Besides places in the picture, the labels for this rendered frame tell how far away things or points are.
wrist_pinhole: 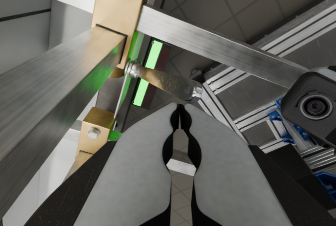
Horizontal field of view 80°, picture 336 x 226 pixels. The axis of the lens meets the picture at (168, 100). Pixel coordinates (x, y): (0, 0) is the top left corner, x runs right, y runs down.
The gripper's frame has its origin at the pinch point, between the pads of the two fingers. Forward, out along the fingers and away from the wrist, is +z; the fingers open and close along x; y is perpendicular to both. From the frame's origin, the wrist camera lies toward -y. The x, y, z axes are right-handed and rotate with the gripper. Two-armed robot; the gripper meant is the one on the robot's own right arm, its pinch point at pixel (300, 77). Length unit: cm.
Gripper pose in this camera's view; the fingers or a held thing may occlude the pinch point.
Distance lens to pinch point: 36.0
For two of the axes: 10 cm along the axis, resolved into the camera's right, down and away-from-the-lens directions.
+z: 0.4, -5.0, 8.7
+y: 9.4, 3.2, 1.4
